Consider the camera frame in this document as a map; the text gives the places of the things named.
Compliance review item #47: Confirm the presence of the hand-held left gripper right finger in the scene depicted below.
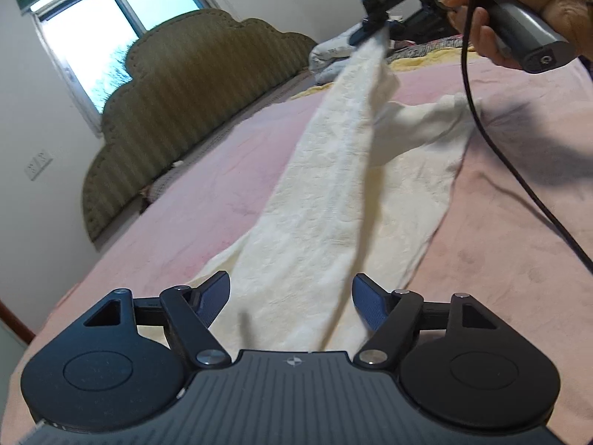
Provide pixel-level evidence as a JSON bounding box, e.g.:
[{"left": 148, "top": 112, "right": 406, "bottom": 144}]
[{"left": 352, "top": 274, "right": 499, "bottom": 371}]

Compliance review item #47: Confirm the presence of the white grey pillow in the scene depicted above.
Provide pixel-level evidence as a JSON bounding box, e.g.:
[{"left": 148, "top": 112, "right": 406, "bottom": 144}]
[{"left": 308, "top": 25, "right": 395, "bottom": 87}]

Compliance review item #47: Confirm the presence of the brown wooden door frame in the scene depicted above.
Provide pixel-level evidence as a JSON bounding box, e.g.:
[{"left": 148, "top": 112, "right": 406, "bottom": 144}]
[{"left": 0, "top": 300, "right": 37, "bottom": 343}]

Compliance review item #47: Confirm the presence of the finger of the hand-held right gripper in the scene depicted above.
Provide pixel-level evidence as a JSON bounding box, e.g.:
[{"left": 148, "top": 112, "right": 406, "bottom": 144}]
[{"left": 361, "top": 15, "right": 402, "bottom": 40}]

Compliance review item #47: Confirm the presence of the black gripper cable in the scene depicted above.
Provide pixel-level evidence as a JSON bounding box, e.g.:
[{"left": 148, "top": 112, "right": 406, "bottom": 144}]
[{"left": 460, "top": 0, "right": 593, "bottom": 275}]

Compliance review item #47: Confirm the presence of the white wall socket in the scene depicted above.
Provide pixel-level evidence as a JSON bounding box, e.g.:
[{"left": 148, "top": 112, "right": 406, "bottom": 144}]
[{"left": 24, "top": 149, "right": 54, "bottom": 181}]

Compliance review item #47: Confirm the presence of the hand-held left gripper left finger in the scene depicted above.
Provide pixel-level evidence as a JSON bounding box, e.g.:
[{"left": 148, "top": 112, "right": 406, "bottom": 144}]
[{"left": 82, "top": 271, "right": 233, "bottom": 370}]

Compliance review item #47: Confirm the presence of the olive padded headboard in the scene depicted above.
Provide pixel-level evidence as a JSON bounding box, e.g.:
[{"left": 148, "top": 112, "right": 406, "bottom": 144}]
[{"left": 82, "top": 7, "right": 318, "bottom": 244}]

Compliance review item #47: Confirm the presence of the pale glass door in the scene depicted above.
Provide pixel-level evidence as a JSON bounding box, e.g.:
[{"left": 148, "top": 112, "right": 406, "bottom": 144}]
[{"left": 0, "top": 321, "right": 29, "bottom": 381}]

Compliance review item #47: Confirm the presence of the patterned dark pillow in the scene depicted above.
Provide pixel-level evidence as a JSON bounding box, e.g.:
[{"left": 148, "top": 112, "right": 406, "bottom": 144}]
[{"left": 140, "top": 161, "right": 187, "bottom": 215}]

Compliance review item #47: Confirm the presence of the cream white towel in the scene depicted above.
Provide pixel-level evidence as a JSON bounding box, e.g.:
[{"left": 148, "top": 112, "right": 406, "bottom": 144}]
[{"left": 138, "top": 32, "right": 483, "bottom": 354}]

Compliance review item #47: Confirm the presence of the window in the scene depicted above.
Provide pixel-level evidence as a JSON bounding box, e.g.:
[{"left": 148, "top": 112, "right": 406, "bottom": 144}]
[{"left": 30, "top": 0, "right": 219, "bottom": 124}]

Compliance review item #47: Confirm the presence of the pink floral blanket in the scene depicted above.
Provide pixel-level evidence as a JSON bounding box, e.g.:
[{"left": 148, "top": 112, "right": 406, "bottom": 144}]
[{"left": 19, "top": 61, "right": 593, "bottom": 445}]

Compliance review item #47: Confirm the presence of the yellow cloth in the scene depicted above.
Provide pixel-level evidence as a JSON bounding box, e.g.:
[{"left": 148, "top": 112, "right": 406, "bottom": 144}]
[{"left": 289, "top": 48, "right": 474, "bottom": 101}]

